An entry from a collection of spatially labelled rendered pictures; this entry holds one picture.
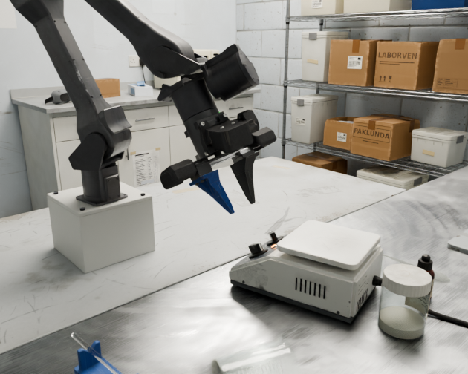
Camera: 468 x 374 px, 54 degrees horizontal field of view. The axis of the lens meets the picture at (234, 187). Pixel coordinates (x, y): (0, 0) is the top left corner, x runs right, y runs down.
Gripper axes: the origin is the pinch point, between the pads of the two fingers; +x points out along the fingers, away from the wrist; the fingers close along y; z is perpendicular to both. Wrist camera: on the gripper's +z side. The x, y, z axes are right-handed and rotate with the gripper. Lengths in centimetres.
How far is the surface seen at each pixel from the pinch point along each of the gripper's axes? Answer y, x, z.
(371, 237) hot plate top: 12.6, 15.1, 9.2
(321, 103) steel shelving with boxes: 185, -26, -188
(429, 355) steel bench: 5.0, 28.3, 19.0
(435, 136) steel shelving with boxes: 193, 23, -120
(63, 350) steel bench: -30.7, 9.4, -0.2
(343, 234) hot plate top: 9.9, 13.2, 7.0
